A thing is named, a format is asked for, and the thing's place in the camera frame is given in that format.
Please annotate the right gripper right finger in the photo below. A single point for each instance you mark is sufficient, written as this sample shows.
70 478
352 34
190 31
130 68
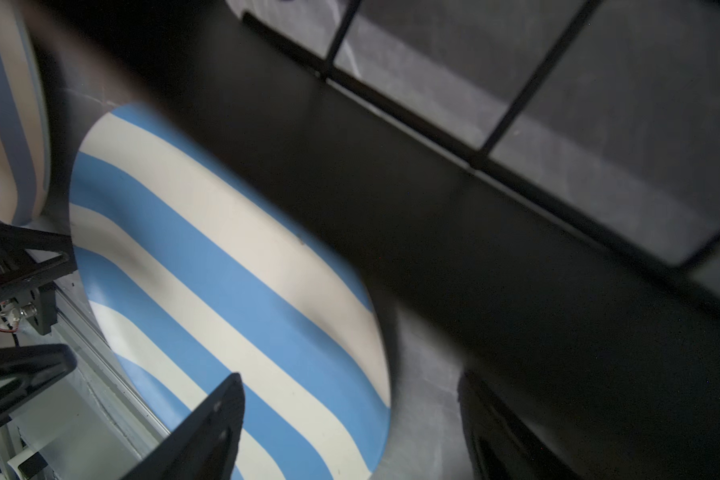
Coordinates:
499 444

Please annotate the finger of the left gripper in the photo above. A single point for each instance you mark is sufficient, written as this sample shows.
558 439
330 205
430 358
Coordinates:
30 370

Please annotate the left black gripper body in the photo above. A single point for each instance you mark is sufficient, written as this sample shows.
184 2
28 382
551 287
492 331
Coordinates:
30 262

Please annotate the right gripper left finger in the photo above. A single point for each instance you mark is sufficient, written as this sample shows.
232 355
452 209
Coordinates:
205 445

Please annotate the blue striped plate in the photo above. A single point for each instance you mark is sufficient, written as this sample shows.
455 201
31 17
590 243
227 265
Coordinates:
193 276
25 155

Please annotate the black wire dish rack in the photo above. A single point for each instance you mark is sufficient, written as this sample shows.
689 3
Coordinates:
562 251

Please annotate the aluminium front rail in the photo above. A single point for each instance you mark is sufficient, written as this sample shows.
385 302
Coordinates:
92 424

